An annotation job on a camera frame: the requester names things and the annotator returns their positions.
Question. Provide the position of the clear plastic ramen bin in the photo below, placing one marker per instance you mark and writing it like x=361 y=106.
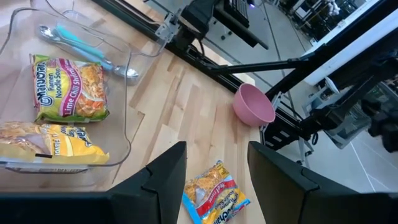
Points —
x=18 y=93

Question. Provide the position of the yellow ramen noodle packet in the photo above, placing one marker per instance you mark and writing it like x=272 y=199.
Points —
x=68 y=146

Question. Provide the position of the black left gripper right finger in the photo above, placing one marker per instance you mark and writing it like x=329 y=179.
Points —
x=286 y=193

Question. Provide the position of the black equipment stand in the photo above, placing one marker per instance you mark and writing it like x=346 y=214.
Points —
x=264 y=66

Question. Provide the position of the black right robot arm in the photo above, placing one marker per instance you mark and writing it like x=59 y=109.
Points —
x=199 y=18

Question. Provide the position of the pink bowl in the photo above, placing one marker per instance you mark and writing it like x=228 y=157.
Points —
x=252 y=105

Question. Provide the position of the clear plastic cutlery bin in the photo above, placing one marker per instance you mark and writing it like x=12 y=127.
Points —
x=124 y=34

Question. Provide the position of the grey metal corner bracket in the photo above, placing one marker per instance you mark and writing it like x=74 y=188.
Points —
x=168 y=28

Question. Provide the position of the green lime chili ramen packet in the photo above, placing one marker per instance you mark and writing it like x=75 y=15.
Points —
x=68 y=90

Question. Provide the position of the blue edged ramen packet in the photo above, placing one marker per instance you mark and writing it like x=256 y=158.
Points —
x=214 y=196

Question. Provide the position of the black aluminium table frame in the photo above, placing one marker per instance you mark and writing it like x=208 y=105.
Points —
x=202 y=62

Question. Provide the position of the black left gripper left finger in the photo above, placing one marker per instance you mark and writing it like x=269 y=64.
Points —
x=161 y=186

